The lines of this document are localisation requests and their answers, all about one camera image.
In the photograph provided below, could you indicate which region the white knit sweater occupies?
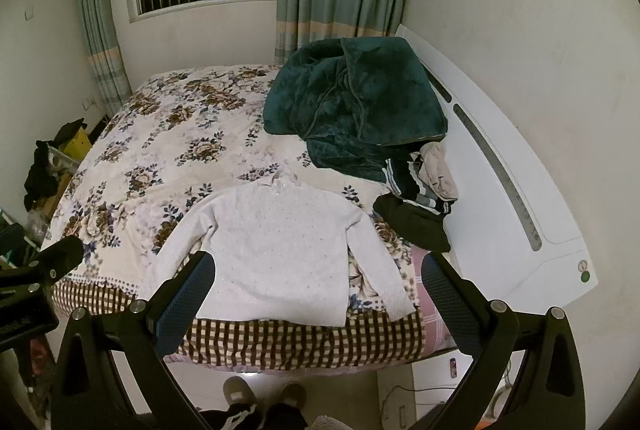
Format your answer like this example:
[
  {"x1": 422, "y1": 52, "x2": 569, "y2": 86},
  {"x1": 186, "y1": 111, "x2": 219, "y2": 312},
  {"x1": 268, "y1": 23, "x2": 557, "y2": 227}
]
[{"x1": 139, "y1": 171, "x2": 414, "y2": 327}]

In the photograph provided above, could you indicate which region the pile of dark clothes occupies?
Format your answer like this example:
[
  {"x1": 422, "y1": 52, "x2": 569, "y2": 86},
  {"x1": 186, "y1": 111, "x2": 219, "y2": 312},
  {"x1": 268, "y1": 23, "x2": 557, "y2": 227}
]
[{"x1": 373, "y1": 149, "x2": 457, "y2": 254}]

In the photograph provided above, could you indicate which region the clutter pile beside bed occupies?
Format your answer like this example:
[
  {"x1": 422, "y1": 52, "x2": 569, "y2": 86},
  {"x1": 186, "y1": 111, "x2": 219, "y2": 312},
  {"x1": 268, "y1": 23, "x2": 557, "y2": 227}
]
[{"x1": 23, "y1": 115, "x2": 111, "y2": 213}]

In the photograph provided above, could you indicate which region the white bed headboard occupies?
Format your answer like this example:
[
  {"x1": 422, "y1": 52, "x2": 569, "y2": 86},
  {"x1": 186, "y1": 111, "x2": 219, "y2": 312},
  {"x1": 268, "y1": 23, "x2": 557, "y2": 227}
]
[{"x1": 397, "y1": 25, "x2": 598, "y2": 313}]

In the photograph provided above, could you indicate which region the right grey slipper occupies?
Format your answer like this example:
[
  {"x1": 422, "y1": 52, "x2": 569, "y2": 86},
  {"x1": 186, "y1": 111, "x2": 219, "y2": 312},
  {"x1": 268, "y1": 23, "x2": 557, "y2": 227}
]
[{"x1": 277, "y1": 382, "x2": 307, "y2": 410}]

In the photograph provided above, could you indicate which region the floral bed blanket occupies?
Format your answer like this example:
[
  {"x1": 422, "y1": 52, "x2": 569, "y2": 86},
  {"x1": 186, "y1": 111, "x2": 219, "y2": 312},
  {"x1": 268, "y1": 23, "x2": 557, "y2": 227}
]
[{"x1": 46, "y1": 64, "x2": 452, "y2": 374}]

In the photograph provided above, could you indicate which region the beige folded garment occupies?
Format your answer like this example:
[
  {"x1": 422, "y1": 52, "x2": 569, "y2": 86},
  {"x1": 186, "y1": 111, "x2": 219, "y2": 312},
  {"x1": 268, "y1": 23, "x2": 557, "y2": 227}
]
[{"x1": 419, "y1": 142, "x2": 459, "y2": 202}]

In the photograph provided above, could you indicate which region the dark green plush blanket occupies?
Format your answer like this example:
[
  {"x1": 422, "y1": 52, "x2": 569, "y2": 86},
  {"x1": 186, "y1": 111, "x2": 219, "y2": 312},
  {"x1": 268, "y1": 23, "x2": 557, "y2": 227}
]
[{"x1": 262, "y1": 37, "x2": 448, "y2": 182}]

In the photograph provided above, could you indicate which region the teal curtain left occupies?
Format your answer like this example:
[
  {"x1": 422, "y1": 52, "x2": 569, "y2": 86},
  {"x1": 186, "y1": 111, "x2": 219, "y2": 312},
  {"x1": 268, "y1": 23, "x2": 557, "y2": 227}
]
[{"x1": 77, "y1": 0, "x2": 132, "y2": 116}]

